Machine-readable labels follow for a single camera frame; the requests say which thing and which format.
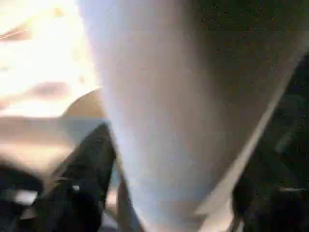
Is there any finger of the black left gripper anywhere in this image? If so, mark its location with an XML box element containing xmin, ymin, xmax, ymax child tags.
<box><xmin>0</xmin><ymin>159</ymin><xmax>45</xmax><ymax>206</ymax></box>

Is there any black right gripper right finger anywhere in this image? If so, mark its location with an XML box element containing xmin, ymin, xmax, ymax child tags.
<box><xmin>231</xmin><ymin>149</ymin><xmax>309</xmax><ymax>232</ymax></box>

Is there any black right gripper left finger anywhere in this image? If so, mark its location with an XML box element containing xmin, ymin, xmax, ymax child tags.
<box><xmin>21</xmin><ymin>123</ymin><xmax>116</xmax><ymax>232</ymax></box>

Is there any white plastic table leg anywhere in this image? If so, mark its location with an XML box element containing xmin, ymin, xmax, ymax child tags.
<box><xmin>77</xmin><ymin>0</ymin><xmax>309</xmax><ymax>232</ymax></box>

